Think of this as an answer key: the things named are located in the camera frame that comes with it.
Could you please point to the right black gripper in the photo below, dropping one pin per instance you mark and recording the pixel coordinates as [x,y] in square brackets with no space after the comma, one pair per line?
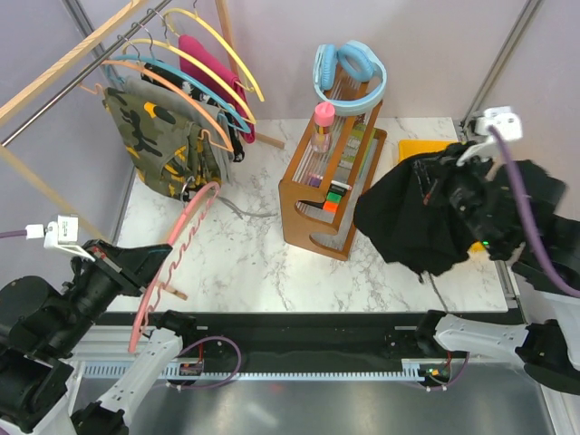
[450,170]

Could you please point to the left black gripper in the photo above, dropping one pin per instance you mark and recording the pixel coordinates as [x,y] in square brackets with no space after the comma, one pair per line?
[130,267]

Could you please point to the pink hanger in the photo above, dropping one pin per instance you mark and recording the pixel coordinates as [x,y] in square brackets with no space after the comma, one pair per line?
[179,239]

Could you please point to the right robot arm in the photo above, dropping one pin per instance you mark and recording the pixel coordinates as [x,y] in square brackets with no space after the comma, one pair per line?
[511,211]

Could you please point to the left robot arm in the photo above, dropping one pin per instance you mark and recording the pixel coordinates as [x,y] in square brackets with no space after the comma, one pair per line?
[41,326]

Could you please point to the camouflage trousers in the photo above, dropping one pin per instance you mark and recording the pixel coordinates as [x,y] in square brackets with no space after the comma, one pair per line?
[168,150]

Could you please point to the orange hanger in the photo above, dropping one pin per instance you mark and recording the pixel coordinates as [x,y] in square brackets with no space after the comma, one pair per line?
[140,69]

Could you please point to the grey trousers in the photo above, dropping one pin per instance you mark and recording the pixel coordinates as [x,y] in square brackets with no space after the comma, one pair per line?
[173,102]

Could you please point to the blue hanger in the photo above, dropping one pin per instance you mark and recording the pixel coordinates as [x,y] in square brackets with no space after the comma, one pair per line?
[244,127]

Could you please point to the inner yellow hanger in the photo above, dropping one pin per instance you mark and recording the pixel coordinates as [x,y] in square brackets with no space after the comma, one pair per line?
[213,75]

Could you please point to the yellow hanger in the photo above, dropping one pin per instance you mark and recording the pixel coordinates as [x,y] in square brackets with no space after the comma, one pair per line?
[213,75]
[226,45]

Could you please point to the magenta trousers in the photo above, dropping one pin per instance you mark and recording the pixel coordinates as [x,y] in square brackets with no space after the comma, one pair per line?
[190,45]

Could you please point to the outer yellow hanger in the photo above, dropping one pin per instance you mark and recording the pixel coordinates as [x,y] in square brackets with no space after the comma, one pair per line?
[226,45]

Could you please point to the yellow plastic tray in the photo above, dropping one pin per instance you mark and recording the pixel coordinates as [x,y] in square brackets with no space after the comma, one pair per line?
[417,147]

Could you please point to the green booklet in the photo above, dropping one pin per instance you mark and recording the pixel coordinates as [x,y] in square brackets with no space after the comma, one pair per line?
[352,146]

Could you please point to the white marker pen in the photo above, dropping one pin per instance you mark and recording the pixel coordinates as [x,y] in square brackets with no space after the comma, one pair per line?
[341,185]

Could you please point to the green cube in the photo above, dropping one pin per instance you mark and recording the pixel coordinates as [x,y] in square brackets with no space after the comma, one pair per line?
[333,197]

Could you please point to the orange cube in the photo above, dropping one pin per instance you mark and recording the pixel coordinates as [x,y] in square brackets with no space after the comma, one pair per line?
[330,206]

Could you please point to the wooden desk shelf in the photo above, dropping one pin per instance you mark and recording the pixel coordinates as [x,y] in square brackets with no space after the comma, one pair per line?
[319,190]

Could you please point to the pink cap bottle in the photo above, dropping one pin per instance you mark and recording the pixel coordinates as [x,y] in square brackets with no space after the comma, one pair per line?
[321,138]

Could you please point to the light blue headphones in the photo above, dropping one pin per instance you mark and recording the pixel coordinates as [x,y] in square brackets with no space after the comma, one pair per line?
[360,64]

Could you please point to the wooden clothes rack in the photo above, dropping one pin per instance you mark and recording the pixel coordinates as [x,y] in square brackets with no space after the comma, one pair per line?
[91,43]

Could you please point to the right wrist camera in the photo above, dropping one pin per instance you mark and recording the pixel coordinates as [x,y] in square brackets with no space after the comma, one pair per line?
[491,123]

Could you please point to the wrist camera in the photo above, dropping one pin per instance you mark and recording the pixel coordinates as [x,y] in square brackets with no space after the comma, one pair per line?
[491,123]
[59,235]

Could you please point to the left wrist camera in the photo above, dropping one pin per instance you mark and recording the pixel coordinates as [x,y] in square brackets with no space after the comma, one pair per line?
[59,235]

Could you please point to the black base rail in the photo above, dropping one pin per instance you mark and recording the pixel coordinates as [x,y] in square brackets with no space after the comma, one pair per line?
[347,345]

